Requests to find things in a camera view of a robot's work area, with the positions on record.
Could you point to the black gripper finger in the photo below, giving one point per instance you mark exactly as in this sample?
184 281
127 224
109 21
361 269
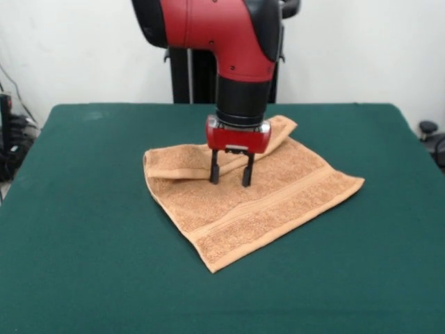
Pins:
215 167
247 172

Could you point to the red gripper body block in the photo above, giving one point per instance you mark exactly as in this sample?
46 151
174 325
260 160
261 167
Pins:
238 139

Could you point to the tan terry towel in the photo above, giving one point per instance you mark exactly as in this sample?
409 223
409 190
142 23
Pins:
271 202

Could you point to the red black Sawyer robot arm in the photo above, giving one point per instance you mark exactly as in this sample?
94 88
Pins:
222 45

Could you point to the dark green table cloth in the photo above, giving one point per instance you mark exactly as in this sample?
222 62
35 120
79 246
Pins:
104 243

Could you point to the black office chair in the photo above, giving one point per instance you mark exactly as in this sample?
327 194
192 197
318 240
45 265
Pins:
434 139

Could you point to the black electronics box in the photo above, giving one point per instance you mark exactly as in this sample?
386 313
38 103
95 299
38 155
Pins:
5 115

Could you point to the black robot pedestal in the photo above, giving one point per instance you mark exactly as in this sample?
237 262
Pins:
180 76

